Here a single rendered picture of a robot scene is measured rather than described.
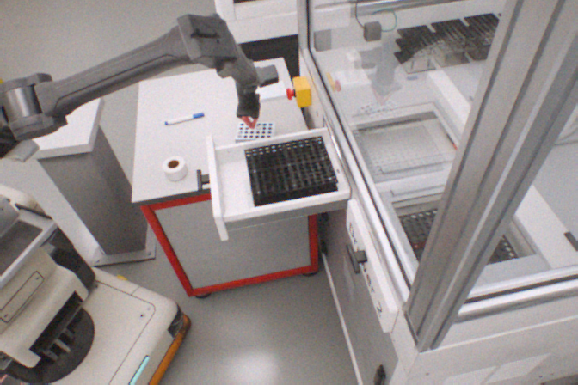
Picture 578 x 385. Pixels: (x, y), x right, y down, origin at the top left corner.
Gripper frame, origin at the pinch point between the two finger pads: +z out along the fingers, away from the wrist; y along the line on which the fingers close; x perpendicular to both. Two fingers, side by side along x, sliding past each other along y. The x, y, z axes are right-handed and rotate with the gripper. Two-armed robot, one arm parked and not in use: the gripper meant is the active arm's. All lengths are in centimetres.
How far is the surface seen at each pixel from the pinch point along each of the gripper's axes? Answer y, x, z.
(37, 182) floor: 43, 138, 82
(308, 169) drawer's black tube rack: -24.7, -19.1, -6.4
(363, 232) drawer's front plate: -49, -32, -13
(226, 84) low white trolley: 29.0, 13.7, 5.7
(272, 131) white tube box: -1.7, -6.7, 1.3
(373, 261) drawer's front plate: -56, -34, -13
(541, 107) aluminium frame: -74, -40, -71
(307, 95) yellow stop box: 5.8, -18.1, -7.2
